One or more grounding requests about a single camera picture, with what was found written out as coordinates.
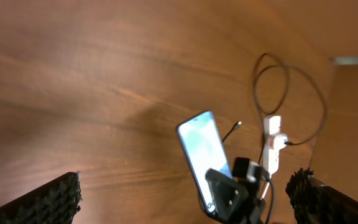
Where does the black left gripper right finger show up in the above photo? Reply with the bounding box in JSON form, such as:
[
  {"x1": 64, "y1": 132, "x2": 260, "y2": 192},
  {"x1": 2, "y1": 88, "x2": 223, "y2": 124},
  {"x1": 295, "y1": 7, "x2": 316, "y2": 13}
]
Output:
[{"x1": 285, "y1": 169, "x2": 358, "y2": 224}]

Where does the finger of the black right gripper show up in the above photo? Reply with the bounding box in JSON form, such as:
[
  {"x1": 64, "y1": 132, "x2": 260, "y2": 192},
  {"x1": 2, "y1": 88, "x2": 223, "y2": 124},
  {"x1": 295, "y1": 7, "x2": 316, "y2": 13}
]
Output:
[{"x1": 205, "y1": 169, "x2": 249, "y2": 221}]

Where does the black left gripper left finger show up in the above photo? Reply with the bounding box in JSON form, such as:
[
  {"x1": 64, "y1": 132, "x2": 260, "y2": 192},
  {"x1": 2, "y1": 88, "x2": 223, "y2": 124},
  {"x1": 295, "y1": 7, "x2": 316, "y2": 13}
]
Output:
[{"x1": 0, "y1": 172, "x2": 82, "y2": 224}]

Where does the blue Galaxy smartphone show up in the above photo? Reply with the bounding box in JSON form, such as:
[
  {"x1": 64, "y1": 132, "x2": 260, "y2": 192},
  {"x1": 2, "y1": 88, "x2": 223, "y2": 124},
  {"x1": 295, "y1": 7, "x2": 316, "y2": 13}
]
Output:
[{"x1": 177, "y1": 110, "x2": 232, "y2": 213}]

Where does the black USB charging cable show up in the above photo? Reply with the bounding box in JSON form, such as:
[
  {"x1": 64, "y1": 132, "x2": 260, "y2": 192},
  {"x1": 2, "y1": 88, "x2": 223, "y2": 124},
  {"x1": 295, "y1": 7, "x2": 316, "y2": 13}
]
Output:
[{"x1": 221, "y1": 52, "x2": 328, "y2": 166}]

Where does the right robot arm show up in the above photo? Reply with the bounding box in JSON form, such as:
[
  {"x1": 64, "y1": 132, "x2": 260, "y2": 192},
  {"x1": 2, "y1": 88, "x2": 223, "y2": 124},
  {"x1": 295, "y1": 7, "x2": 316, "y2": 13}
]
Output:
[{"x1": 206, "y1": 169, "x2": 265, "y2": 224}]

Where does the white USB charger plug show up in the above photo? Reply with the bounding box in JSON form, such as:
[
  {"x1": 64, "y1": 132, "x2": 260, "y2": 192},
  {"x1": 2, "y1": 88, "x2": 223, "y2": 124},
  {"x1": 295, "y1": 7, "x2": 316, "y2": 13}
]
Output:
[{"x1": 267, "y1": 133, "x2": 288, "y2": 151}]

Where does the brown cardboard backdrop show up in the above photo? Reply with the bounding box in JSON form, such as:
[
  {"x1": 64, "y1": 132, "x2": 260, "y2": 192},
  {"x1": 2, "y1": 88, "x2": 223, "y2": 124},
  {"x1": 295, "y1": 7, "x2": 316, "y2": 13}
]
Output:
[{"x1": 271, "y1": 0, "x2": 358, "y2": 201}]

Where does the white power strip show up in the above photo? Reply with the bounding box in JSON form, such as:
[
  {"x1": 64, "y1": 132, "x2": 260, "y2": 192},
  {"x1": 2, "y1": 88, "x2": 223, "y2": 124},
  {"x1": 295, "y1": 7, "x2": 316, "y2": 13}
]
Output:
[{"x1": 262, "y1": 115, "x2": 281, "y2": 175}]

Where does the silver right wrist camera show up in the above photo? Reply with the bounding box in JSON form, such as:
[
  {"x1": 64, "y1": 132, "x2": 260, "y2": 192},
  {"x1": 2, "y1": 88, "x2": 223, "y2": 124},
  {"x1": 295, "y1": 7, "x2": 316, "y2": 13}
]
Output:
[{"x1": 231, "y1": 157, "x2": 270, "y2": 183}]

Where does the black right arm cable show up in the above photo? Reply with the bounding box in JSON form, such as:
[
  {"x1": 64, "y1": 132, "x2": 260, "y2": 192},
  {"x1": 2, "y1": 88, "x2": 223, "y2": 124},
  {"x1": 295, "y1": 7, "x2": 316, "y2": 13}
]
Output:
[{"x1": 261, "y1": 174, "x2": 276, "y2": 224}]

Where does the white power strip cord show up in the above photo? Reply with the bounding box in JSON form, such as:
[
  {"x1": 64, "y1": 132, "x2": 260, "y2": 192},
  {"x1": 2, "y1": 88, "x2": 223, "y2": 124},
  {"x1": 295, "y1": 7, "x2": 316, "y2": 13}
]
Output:
[{"x1": 259, "y1": 180, "x2": 270, "y2": 200}]

